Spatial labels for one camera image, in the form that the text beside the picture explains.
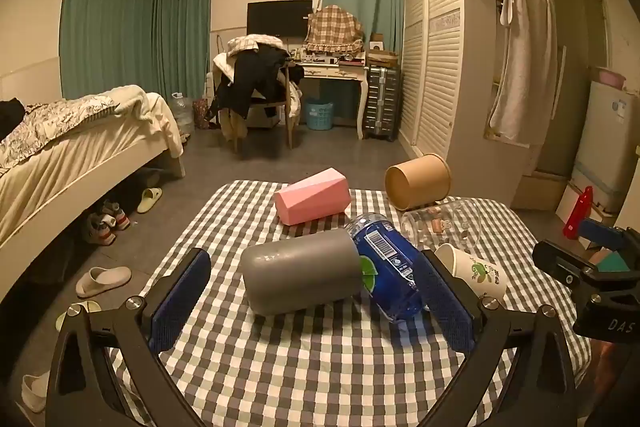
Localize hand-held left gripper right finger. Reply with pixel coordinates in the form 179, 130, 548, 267
417, 249, 594, 427

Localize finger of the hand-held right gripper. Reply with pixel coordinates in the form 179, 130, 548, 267
531, 239, 591, 290
575, 217, 633, 255

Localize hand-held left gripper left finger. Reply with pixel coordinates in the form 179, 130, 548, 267
44, 248, 211, 427

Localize grey cup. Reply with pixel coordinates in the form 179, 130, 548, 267
240, 228, 363, 317

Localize person's right forearm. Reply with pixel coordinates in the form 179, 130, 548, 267
589, 336, 640, 427

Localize white printed paper cup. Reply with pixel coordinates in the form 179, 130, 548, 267
434, 243, 508, 303

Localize clear glass cup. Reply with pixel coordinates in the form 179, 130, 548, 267
401, 199, 482, 253

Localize brown paper cup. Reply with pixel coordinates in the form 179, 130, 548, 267
384, 153, 452, 212

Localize pink faceted cup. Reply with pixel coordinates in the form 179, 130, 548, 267
275, 167, 351, 226

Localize red bottle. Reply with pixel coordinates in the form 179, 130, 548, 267
562, 186, 594, 240

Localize blue plastic bottle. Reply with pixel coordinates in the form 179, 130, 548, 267
346, 213, 432, 321

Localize beige slipper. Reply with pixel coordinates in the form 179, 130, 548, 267
136, 187, 164, 214
75, 266, 133, 299

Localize small white fridge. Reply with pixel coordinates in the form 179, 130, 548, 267
570, 79, 640, 214

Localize pale green slipper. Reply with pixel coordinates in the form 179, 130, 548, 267
55, 300, 102, 333

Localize white sneaker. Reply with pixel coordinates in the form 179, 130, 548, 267
102, 202, 131, 231
82, 213, 117, 247

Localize checkered tablecloth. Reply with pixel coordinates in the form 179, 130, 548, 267
107, 179, 592, 427

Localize pink basin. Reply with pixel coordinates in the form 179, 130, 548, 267
596, 67, 628, 90

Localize white slipper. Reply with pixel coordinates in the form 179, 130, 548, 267
20, 371, 54, 414

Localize bed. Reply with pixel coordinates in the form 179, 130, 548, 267
0, 85, 187, 303

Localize clear water jug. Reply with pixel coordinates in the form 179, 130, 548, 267
170, 93, 195, 135

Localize dark red bag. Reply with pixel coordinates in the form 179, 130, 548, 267
192, 98, 217, 130

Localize white hanging towel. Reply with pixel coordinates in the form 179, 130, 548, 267
487, 0, 557, 145

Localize silver suitcase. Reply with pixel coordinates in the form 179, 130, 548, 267
364, 66, 402, 142

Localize patterned quilt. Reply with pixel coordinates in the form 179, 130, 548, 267
0, 85, 151, 170

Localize wooden chair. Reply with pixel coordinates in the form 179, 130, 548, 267
227, 63, 297, 154

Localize blue laundry basket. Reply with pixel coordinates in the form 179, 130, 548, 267
305, 99, 334, 131

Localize white wardrobe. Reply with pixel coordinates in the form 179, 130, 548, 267
400, 0, 543, 208

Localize chair piled with clothes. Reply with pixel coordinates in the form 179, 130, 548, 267
212, 34, 303, 142

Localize black cloth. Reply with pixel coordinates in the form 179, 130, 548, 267
0, 99, 26, 138

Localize white desk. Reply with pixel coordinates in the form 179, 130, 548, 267
295, 57, 371, 140

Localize cardboard box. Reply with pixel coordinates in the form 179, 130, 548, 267
366, 33, 401, 68

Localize green curtain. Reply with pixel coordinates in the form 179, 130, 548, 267
59, 0, 216, 102

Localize black monitor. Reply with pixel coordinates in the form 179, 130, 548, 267
246, 0, 314, 40

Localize plaid cloth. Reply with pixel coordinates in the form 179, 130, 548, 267
305, 5, 365, 52

